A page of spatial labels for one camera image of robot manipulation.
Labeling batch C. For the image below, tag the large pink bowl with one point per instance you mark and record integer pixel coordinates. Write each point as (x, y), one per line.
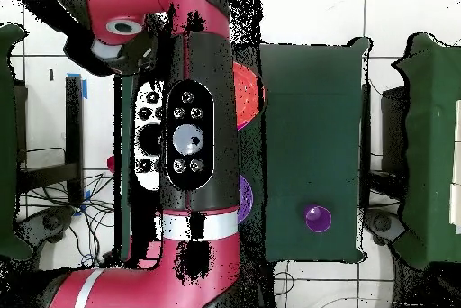
(240, 128)

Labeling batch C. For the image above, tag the purple bowl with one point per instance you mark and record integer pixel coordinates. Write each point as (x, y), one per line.
(245, 196)

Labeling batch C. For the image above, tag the large orange bowl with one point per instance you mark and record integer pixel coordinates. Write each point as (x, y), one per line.
(246, 99)

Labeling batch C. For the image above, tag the small red bowl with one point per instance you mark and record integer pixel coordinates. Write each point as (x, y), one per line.
(111, 164)

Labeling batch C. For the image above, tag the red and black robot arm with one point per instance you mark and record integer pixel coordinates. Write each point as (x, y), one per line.
(223, 257)

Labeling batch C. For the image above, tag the dark green tablecloth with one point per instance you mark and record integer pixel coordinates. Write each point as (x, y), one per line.
(317, 124)

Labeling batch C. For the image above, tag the purple cup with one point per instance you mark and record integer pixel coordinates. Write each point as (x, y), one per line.
(318, 221)

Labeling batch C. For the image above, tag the black metal stand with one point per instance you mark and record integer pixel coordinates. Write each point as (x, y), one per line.
(74, 124)
(365, 124)

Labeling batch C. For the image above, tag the blue tape strip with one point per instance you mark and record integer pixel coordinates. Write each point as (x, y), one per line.
(84, 89)
(87, 194)

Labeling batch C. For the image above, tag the green cloth covered table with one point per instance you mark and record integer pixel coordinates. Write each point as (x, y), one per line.
(432, 142)
(9, 142)

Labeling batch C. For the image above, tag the gray pedestal leg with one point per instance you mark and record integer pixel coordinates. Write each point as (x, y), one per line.
(47, 221)
(381, 222)

